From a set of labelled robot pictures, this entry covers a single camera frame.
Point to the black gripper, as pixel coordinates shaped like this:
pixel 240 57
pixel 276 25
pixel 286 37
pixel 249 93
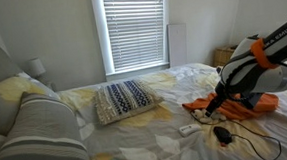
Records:
pixel 219 97

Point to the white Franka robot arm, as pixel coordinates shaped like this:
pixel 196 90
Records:
pixel 249 70

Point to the small white remote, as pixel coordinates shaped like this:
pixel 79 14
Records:
pixel 190 130

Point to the white plush toy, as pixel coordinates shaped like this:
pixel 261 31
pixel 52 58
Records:
pixel 200 115

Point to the black computer mouse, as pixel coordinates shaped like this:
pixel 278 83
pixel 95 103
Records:
pixel 223 134

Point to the orange cloth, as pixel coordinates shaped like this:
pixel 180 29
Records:
pixel 239 112

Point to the wicker basket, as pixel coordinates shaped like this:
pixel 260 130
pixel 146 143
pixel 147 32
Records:
pixel 223 56

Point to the floral bedspread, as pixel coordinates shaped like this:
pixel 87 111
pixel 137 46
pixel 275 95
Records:
pixel 161 149

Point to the white flat panel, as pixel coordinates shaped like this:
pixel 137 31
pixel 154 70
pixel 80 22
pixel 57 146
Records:
pixel 177 44

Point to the blue white patterned pillow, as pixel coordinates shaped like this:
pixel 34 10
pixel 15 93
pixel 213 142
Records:
pixel 126 99

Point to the white window blinds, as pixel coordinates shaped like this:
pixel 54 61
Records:
pixel 135 27

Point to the grey striped pillow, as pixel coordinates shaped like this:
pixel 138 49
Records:
pixel 43 129

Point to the white bedside lamp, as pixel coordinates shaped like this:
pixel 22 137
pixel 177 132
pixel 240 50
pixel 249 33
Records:
pixel 36 66

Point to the white window frame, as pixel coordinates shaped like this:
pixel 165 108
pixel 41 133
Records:
pixel 99 32

